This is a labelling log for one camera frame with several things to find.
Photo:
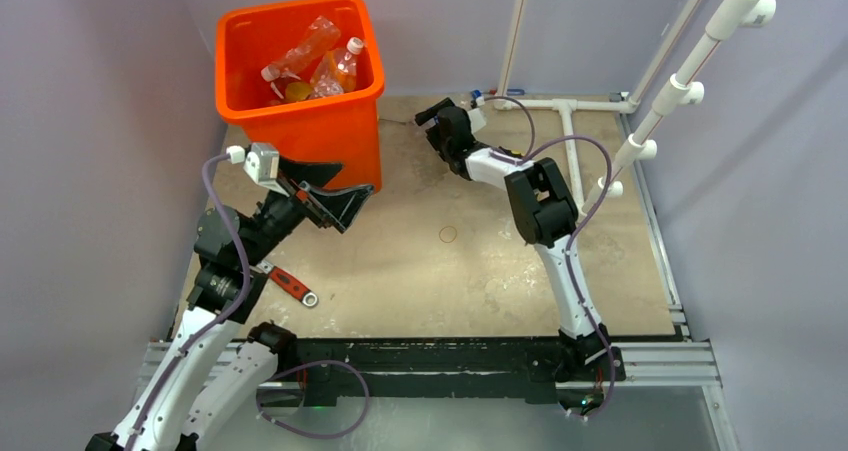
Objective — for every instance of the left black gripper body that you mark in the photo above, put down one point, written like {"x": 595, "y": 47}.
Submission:
{"x": 280, "y": 213}

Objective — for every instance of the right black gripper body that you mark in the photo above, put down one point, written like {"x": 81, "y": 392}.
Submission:
{"x": 440, "y": 144}

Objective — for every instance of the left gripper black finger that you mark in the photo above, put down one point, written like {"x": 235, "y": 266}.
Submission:
{"x": 315, "y": 174}
{"x": 335, "y": 209}

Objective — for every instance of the red gold snack wrapper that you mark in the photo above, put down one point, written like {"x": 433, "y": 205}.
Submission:
{"x": 291, "y": 91}

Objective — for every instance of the orange drink bottle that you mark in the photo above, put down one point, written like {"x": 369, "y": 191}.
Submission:
{"x": 336, "y": 73}

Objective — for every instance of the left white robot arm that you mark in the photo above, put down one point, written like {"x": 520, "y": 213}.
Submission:
{"x": 184, "y": 407}

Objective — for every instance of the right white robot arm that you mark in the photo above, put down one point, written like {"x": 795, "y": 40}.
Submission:
{"x": 544, "y": 212}

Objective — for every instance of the orange plastic bin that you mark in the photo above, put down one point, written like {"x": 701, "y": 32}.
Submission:
{"x": 336, "y": 129}

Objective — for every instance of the thin metal rod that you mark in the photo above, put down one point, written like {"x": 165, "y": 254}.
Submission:
{"x": 394, "y": 121}

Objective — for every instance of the blue cap pen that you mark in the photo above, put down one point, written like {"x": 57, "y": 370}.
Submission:
{"x": 511, "y": 92}

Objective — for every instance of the yellow black screwdriver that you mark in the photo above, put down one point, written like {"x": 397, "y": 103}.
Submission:
{"x": 511, "y": 153}

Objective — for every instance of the rubber band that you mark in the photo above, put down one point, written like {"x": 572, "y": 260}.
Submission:
{"x": 448, "y": 234}

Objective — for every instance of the white PVC diagonal pole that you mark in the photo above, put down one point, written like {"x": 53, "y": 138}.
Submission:
{"x": 682, "y": 88}

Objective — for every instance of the red handle adjustable wrench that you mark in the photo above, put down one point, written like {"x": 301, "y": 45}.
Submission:
{"x": 289, "y": 284}

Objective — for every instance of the white PVC pipe frame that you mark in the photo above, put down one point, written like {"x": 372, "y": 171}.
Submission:
{"x": 587, "y": 47}

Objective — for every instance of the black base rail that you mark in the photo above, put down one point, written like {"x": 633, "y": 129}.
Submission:
{"x": 536, "y": 369}

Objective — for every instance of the aluminium frame rail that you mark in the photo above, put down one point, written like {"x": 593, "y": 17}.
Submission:
{"x": 680, "y": 361}

